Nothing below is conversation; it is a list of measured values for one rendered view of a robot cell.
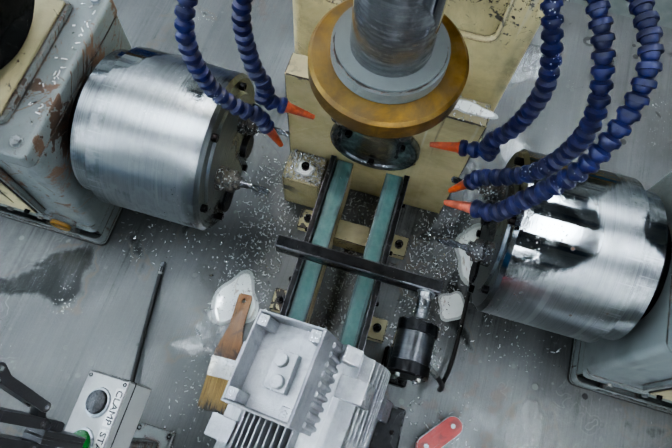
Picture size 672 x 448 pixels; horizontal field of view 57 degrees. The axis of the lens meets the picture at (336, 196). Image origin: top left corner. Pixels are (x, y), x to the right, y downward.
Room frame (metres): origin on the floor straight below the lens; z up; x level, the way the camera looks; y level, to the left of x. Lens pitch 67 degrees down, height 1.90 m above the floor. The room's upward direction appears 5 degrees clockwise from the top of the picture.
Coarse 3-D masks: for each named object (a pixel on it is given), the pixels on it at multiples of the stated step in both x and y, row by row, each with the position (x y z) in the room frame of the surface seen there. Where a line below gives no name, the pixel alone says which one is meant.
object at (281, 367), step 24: (264, 312) 0.16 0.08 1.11; (264, 336) 0.13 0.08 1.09; (288, 336) 0.13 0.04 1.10; (240, 360) 0.10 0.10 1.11; (264, 360) 0.10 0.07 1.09; (288, 360) 0.10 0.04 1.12; (312, 360) 0.10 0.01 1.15; (336, 360) 0.11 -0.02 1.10; (240, 384) 0.07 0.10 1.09; (264, 384) 0.07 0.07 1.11; (288, 384) 0.07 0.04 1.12; (312, 384) 0.07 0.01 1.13; (240, 408) 0.04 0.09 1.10; (264, 408) 0.04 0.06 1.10; (288, 408) 0.04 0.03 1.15; (312, 408) 0.05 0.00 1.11; (312, 432) 0.02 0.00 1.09
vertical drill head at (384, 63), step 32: (352, 0) 0.48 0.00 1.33; (384, 0) 0.37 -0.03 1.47; (416, 0) 0.37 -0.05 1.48; (320, 32) 0.43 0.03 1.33; (352, 32) 0.40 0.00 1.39; (384, 32) 0.37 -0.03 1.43; (416, 32) 0.37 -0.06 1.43; (448, 32) 0.45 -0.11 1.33; (320, 64) 0.39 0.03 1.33; (352, 64) 0.38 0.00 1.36; (384, 64) 0.37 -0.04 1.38; (416, 64) 0.37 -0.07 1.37; (448, 64) 0.40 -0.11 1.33; (320, 96) 0.35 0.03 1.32; (352, 96) 0.35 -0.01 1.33; (384, 96) 0.34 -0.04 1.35; (416, 96) 0.35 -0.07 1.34; (448, 96) 0.36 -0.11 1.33; (352, 128) 0.33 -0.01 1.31; (384, 128) 0.32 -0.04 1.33; (416, 128) 0.33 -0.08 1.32
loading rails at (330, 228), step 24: (336, 168) 0.46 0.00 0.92; (336, 192) 0.42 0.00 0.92; (384, 192) 0.42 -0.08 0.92; (312, 216) 0.36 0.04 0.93; (336, 216) 0.37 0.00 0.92; (384, 216) 0.38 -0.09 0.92; (312, 240) 0.32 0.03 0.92; (336, 240) 0.36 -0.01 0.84; (360, 240) 0.36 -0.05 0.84; (384, 240) 0.34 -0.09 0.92; (408, 240) 0.37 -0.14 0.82; (312, 264) 0.28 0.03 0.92; (288, 288) 0.24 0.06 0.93; (312, 288) 0.24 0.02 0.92; (360, 288) 0.25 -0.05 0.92; (288, 312) 0.20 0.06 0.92; (360, 312) 0.21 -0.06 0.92; (360, 336) 0.17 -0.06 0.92; (384, 336) 0.19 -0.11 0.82
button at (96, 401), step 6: (96, 390) 0.05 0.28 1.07; (102, 390) 0.05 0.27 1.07; (90, 396) 0.04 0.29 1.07; (96, 396) 0.04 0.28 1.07; (102, 396) 0.04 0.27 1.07; (90, 402) 0.03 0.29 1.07; (96, 402) 0.03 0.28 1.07; (102, 402) 0.03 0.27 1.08; (90, 408) 0.02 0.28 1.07; (96, 408) 0.03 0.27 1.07; (102, 408) 0.03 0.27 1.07
